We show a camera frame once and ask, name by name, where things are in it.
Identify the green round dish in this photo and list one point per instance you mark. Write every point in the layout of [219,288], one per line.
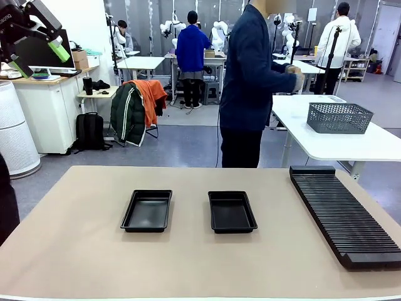
[40,76]

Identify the seated person with dark hair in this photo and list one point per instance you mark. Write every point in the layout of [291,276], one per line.
[125,34]

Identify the white paper sign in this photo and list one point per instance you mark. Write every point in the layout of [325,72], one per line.
[312,14]

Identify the brown cardboard box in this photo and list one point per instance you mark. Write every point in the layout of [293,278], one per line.
[80,59]

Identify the black camera tripod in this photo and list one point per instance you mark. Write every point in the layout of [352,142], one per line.
[294,47]
[332,56]

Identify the grey plastic stool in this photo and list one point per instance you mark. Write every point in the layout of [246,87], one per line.
[212,92]

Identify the black keyboard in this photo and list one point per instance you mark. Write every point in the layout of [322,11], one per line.
[67,73]

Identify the background workbench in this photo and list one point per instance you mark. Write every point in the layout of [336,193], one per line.
[216,59]

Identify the person in black clothing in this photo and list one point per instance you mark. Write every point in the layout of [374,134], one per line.
[7,200]

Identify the person's right forearm navy sleeve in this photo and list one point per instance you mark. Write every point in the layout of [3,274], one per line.
[282,82]

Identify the person in navy jacket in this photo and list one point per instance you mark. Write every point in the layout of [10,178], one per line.
[247,78]

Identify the large white table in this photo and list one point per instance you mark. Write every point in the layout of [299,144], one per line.
[344,144]

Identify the low wooden shelf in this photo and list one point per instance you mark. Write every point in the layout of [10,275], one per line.
[357,67]

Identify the white storage box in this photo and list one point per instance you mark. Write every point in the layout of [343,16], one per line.
[93,60]

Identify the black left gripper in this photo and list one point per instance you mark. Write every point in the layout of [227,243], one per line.
[9,19]

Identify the person's left hand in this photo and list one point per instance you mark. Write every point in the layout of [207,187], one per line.
[294,69]

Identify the white background desk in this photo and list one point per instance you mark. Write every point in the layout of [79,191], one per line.
[141,62]

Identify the person's right hand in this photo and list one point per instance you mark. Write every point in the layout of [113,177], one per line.
[298,83]

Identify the grey door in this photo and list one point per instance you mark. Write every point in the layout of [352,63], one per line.
[388,37]

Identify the grey plastic mesh basket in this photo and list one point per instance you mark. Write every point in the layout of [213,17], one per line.
[338,120]

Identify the black cloth bundle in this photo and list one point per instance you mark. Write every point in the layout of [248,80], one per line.
[101,85]

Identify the black light stand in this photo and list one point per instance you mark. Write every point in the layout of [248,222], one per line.
[112,44]

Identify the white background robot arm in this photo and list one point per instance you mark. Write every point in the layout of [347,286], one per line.
[219,34]
[289,34]
[170,28]

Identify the orange jacket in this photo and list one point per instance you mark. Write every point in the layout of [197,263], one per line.
[153,94]

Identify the dark green striped jacket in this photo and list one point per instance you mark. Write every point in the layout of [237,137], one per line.
[128,116]

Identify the black backpack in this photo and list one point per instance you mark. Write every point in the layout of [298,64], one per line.
[90,131]

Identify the small beige side table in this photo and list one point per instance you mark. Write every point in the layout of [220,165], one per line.
[97,95]

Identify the person in blue hoodie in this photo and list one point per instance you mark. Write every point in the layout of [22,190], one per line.
[191,47]

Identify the white cabinet wooden top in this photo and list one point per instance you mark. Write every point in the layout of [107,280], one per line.
[50,116]

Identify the black plastic ESD tray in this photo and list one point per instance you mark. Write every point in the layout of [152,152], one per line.
[147,213]
[232,214]

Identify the white background table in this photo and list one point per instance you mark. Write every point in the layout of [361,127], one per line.
[308,68]

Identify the black tumbler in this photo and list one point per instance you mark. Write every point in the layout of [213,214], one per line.
[88,86]

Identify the flat white box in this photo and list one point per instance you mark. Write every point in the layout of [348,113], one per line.
[335,99]

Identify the person in white jacket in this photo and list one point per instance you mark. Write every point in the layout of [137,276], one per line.
[340,44]

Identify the white cylindrical air purifier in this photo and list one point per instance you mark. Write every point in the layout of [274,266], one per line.
[15,135]

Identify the black computer monitor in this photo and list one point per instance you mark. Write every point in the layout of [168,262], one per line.
[40,58]

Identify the black slotted board rack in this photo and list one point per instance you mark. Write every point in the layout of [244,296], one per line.
[344,219]

